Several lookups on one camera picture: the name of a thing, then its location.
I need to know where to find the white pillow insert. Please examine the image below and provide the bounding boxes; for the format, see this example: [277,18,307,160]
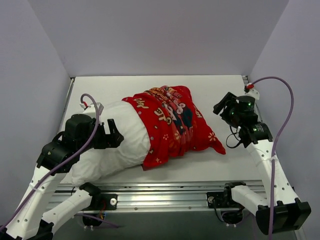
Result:
[70,101,151,187]

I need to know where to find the red printed pillowcase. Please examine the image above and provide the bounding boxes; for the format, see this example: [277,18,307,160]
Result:
[123,85,226,170]

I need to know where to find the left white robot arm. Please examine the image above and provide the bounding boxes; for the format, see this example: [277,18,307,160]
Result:
[0,114,124,240]

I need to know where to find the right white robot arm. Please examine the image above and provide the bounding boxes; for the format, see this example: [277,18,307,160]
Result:
[213,92,311,235]

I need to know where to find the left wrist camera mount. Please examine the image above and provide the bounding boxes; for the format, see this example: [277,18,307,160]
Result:
[79,101,104,118]

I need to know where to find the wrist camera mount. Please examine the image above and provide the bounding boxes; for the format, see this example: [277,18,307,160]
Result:
[244,83,260,101]
[79,101,104,118]

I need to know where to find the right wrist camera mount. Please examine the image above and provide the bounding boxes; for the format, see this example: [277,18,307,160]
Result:
[244,83,260,101]

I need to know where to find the right side aluminium rail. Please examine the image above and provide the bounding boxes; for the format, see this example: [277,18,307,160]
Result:
[242,76,263,122]

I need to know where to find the aluminium front rail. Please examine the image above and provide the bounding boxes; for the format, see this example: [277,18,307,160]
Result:
[27,180,300,215]

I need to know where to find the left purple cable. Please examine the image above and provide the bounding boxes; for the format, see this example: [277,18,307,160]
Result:
[0,93,120,240]

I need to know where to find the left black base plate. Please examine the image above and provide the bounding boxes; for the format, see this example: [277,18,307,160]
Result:
[90,193,118,211]

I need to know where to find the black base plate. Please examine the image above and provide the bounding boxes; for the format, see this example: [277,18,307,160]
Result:
[206,191,241,209]
[90,193,118,211]

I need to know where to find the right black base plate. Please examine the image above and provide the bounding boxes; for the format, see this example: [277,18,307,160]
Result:
[206,191,241,209]

